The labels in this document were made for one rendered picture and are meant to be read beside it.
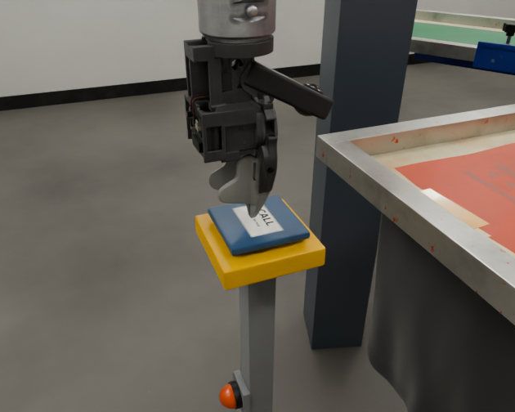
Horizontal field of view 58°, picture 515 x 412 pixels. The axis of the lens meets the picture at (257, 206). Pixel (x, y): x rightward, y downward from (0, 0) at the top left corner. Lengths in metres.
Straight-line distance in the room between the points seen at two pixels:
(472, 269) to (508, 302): 0.05
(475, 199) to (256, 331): 0.36
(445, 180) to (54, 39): 3.73
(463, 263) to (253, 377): 0.36
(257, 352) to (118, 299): 1.32
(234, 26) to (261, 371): 0.50
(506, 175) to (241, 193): 0.44
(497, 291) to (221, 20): 0.37
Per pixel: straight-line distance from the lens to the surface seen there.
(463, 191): 0.73
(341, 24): 1.18
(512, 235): 0.66
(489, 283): 0.53
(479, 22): 2.07
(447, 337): 0.77
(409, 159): 0.80
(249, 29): 0.45
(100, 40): 4.22
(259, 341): 0.69
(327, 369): 1.68
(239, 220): 0.58
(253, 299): 0.63
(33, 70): 4.26
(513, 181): 0.80
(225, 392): 0.78
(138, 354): 1.76
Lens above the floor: 1.28
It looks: 31 degrees down
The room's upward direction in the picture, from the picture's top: straight up
